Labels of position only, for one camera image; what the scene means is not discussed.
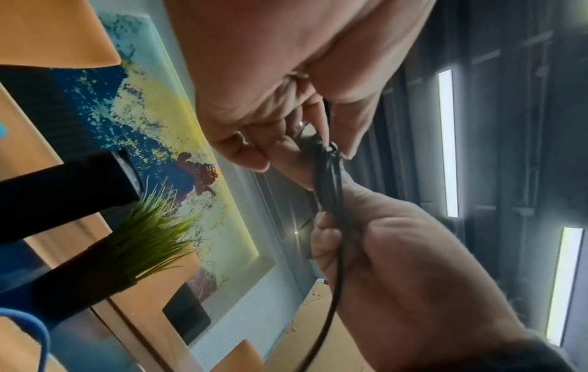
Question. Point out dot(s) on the person's right hand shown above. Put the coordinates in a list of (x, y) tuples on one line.
[(413, 276)]

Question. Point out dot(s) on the person's left hand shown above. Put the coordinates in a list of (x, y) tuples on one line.
[(275, 65)]

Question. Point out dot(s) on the brown cardboard sheet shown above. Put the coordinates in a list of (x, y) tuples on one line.
[(312, 327)]

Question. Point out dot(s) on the black right wristband with marker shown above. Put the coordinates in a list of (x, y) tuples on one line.
[(519, 357)]

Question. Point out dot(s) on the long ceiling light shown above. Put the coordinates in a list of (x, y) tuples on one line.
[(448, 145), (565, 287)]

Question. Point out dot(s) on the green potted plant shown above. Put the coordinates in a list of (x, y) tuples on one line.
[(151, 232)]

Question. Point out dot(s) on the tall orange chair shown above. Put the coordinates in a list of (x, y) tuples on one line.
[(50, 32)]

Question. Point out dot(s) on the black cylinder pot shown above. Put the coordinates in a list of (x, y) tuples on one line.
[(69, 196)]

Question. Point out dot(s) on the colourful abstract wall painting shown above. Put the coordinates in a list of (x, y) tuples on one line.
[(151, 120)]

